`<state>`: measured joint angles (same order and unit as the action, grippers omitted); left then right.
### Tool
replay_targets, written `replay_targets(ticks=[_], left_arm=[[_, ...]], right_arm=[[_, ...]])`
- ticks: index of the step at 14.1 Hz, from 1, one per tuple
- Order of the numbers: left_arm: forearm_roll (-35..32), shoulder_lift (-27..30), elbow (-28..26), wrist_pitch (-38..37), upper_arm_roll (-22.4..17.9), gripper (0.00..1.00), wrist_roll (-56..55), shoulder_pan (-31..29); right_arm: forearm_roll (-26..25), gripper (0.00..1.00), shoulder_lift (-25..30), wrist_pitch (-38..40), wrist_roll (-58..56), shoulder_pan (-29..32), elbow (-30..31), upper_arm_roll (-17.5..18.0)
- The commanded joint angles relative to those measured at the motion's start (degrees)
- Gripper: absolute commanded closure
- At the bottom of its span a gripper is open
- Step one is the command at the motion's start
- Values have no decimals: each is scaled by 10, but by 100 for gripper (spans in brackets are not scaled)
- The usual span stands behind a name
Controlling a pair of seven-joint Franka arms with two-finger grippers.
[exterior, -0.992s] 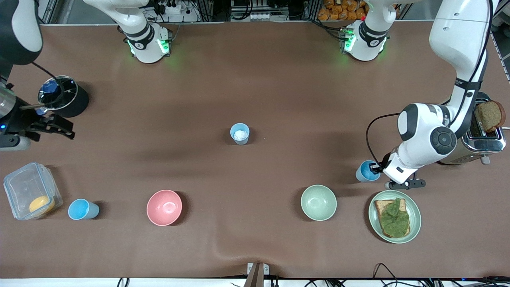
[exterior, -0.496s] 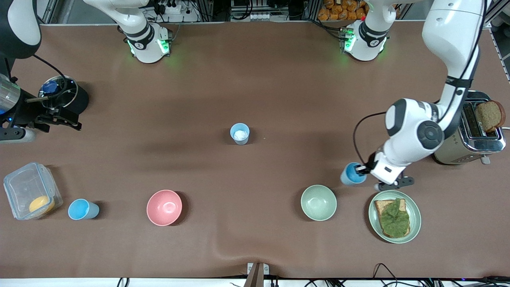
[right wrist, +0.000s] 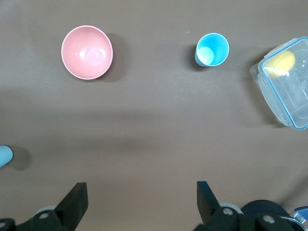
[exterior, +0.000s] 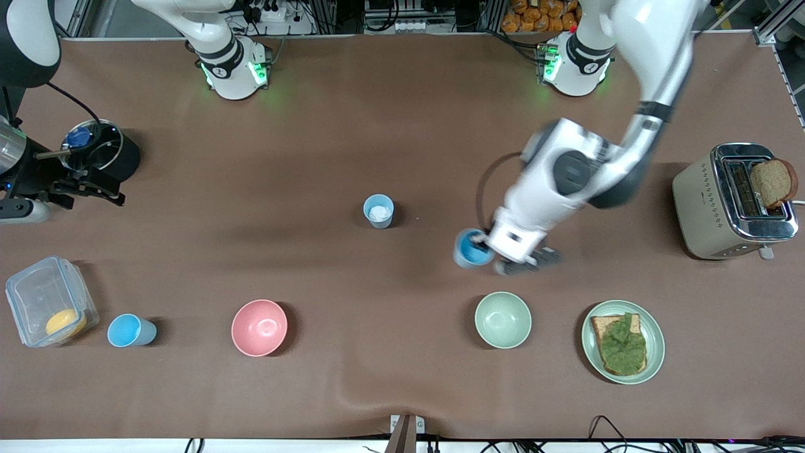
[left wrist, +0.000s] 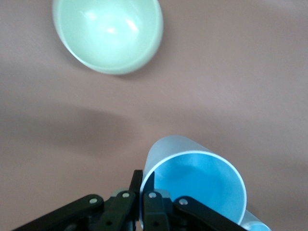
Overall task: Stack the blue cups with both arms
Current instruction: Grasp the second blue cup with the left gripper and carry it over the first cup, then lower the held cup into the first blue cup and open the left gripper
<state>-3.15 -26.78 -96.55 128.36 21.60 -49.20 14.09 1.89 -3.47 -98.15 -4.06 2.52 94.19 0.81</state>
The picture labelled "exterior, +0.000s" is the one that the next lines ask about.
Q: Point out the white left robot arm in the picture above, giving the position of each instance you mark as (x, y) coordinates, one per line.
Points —
(654, 50)

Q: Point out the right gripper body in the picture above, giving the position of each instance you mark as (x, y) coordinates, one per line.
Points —
(30, 178)

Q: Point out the toast slice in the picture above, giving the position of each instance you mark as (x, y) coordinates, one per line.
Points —
(600, 327)

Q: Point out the brown table cover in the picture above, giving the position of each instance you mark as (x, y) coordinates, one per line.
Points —
(314, 126)

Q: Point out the white power strip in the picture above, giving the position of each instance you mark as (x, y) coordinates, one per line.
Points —
(273, 14)
(424, 27)

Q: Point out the clear plastic lidded container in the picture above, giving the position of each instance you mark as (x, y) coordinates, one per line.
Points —
(38, 296)

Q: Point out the aluminium frame profile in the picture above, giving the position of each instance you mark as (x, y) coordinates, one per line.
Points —
(78, 19)
(780, 25)

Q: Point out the light blue cup white inside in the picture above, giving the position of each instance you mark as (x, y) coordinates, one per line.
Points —
(378, 211)

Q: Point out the pale green bowl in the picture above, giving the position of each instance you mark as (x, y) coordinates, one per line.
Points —
(503, 319)

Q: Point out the light blue plastic cup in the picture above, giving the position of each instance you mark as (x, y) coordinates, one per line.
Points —
(129, 330)
(471, 253)

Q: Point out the brown bread slice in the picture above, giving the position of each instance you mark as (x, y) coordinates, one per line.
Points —
(773, 184)

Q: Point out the pink bowl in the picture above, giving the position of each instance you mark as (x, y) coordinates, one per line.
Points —
(259, 327)

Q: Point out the orange round food piece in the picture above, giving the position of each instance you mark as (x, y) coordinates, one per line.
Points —
(66, 323)

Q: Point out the cream and chrome toaster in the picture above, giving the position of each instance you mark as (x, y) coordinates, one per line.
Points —
(701, 207)

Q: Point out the green lettuce leaf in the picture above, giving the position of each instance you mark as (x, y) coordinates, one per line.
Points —
(626, 346)

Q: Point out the pale green plate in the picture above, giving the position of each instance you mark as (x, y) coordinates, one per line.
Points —
(655, 333)

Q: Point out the grey table clamp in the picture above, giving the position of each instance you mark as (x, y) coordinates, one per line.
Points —
(405, 431)

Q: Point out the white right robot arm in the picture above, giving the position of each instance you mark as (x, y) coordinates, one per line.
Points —
(233, 69)

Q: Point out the bag of orange buns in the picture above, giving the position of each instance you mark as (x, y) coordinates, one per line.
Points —
(541, 17)

